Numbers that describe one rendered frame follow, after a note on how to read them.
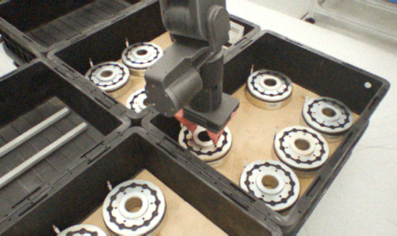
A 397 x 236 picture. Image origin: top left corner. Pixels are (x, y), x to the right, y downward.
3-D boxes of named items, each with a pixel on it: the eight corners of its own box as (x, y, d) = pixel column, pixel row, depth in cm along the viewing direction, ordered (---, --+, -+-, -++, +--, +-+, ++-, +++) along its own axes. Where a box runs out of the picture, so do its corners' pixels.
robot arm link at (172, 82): (227, 1, 41) (178, -5, 46) (167, 46, 35) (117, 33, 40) (239, 78, 49) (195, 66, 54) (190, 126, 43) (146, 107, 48)
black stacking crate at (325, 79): (258, 68, 85) (264, 30, 77) (369, 123, 72) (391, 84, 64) (145, 163, 65) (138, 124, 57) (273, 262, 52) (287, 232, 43)
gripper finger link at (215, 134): (216, 160, 59) (218, 127, 52) (184, 143, 61) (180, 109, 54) (235, 135, 62) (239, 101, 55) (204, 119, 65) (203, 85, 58)
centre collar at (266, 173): (267, 166, 58) (267, 164, 58) (289, 184, 56) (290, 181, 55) (249, 183, 56) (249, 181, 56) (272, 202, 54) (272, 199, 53)
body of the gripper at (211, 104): (220, 132, 53) (222, 100, 47) (169, 107, 56) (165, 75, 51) (239, 107, 56) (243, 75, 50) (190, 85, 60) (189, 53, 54)
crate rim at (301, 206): (263, 36, 78) (264, 27, 77) (389, 91, 65) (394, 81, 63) (138, 131, 58) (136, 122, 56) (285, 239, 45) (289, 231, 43)
